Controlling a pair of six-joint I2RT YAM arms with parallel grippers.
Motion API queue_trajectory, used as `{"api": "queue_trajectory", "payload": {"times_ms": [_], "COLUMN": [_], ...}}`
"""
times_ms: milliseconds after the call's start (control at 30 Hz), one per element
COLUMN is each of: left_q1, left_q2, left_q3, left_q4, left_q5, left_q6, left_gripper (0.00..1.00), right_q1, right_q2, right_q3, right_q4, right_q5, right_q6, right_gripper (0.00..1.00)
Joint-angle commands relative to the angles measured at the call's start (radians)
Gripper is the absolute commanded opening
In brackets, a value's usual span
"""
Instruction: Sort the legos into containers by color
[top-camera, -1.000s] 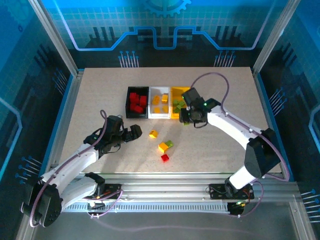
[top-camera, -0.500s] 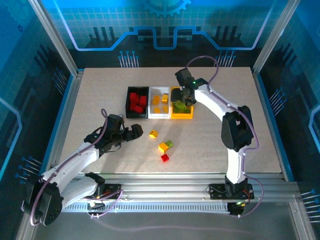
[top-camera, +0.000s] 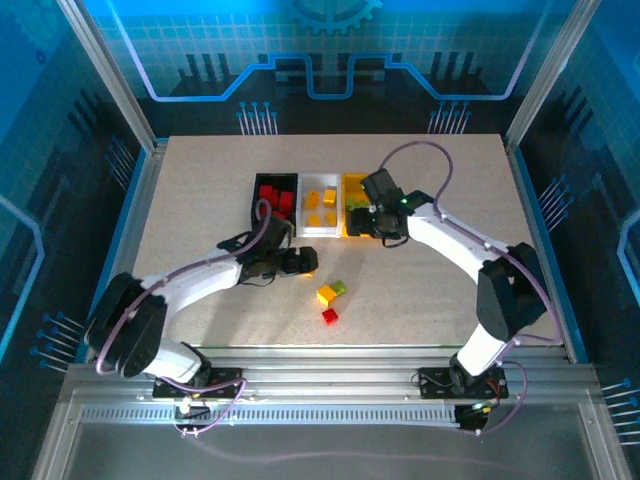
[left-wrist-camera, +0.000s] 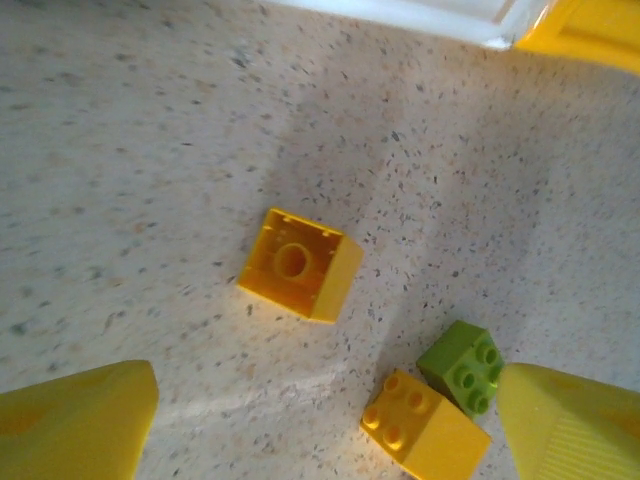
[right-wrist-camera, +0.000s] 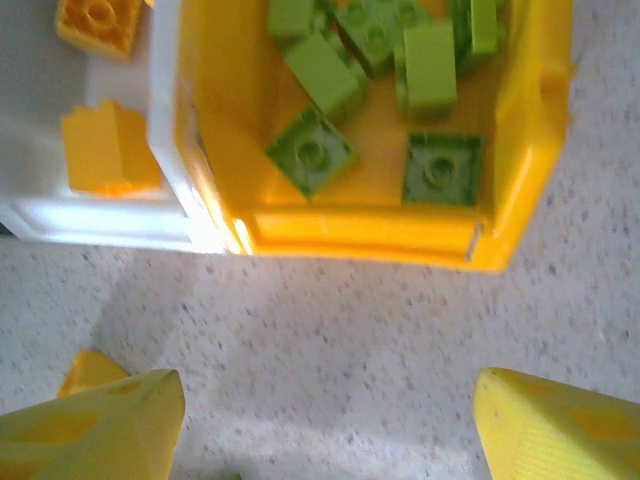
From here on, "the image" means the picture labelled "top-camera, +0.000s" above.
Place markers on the green lego brick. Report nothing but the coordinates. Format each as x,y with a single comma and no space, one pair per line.
363,204
351,204
340,287

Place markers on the red lego brick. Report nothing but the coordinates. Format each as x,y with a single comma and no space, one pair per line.
280,215
286,199
330,316
266,193

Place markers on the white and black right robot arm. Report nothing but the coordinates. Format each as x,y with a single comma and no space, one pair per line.
440,235

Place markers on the yellow plastic container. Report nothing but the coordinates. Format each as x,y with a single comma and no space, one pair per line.
352,182

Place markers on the white plastic container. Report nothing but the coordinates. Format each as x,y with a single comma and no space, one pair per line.
320,180

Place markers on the black plastic container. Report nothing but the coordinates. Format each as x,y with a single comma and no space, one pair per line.
277,177

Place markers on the aluminium frame cross rail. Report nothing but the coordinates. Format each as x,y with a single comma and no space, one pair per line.
325,370

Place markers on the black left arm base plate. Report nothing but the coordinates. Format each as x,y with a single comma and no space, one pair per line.
225,382

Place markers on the aluminium frame side rail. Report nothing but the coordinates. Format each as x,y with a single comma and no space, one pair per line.
142,200
533,225

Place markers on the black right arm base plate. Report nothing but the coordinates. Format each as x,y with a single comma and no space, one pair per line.
430,382

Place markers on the aluminium frame post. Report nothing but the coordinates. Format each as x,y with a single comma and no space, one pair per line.
121,90
547,75

